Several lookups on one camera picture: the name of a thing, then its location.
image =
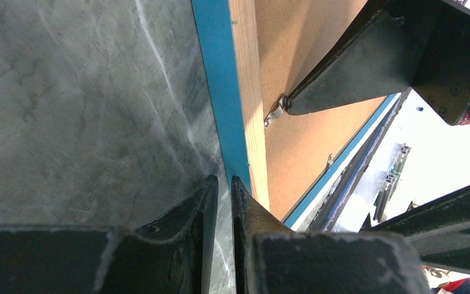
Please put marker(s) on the brown frame backing board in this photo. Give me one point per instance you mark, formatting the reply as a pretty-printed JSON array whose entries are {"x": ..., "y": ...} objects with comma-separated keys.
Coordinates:
[{"x": 293, "y": 36}]

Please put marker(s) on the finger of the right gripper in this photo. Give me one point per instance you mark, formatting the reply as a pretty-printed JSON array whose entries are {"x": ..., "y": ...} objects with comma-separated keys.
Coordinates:
[{"x": 438, "y": 234}]

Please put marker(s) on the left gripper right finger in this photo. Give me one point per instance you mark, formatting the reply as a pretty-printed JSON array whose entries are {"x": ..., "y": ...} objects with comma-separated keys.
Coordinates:
[{"x": 271, "y": 258}]

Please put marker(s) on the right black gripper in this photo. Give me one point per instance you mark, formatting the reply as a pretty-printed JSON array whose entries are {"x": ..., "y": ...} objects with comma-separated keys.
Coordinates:
[{"x": 379, "y": 54}]

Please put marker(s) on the blue wooden picture frame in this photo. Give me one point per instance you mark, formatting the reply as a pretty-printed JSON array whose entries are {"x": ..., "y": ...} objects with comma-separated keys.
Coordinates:
[{"x": 213, "y": 23}]

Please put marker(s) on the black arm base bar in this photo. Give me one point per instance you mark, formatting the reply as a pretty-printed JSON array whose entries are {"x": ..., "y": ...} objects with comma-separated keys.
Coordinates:
[{"x": 343, "y": 188}]

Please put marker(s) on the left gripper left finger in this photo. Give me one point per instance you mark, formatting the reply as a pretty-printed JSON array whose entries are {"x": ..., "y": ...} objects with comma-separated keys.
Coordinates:
[{"x": 172, "y": 254}]

